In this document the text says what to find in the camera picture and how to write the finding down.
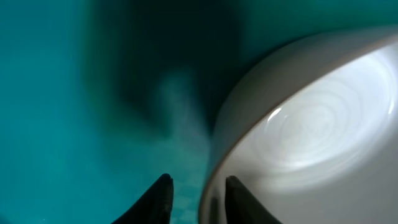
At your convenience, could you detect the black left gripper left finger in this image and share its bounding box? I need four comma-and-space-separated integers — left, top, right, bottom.
113, 174, 174, 224

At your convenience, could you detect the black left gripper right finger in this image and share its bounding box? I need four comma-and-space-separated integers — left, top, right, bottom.
224, 175, 282, 224

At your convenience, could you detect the grey bowl with rice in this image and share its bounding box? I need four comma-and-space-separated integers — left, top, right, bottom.
198, 26, 397, 223

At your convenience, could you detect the teal serving tray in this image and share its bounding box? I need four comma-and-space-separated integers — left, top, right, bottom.
1, 0, 397, 223

